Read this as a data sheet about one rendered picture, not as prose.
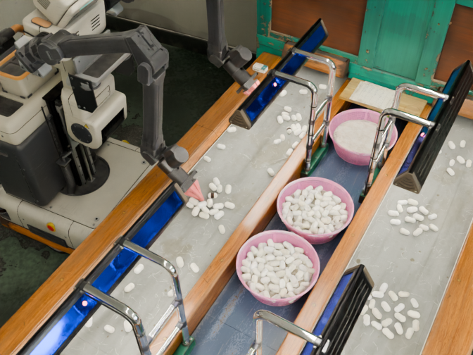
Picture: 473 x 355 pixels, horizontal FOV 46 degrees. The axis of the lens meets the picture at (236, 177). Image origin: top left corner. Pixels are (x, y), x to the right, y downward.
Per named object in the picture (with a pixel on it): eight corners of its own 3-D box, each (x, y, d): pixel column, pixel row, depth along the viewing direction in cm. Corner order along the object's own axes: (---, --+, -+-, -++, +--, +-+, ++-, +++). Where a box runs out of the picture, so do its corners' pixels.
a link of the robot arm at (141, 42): (156, 18, 159) (136, 35, 153) (173, 60, 167) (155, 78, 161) (53, 29, 183) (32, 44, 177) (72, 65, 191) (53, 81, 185)
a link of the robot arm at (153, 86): (155, 43, 166) (134, 61, 159) (171, 50, 165) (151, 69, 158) (153, 142, 199) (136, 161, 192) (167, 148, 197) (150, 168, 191)
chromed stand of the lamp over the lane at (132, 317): (105, 368, 164) (68, 287, 132) (146, 315, 176) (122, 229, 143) (157, 401, 157) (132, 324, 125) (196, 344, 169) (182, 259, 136)
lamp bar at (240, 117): (227, 122, 183) (226, 106, 177) (310, 31, 219) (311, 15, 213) (249, 131, 180) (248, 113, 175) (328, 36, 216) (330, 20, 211)
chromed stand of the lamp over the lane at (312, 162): (263, 164, 220) (265, 72, 188) (286, 134, 232) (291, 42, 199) (306, 182, 214) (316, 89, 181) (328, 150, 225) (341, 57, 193)
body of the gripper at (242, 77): (260, 74, 218) (247, 60, 217) (247, 88, 213) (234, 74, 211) (250, 81, 224) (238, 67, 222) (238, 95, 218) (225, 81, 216)
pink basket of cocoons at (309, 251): (221, 292, 181) (219, 276, 174) (260, 235, 196) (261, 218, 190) (294, 329, 171) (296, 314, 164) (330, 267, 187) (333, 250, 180)
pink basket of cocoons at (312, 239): (272, 246, 193) (272, 230, 186) (280, 190, 211) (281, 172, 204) (349, 256, 190) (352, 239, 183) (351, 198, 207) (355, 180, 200)
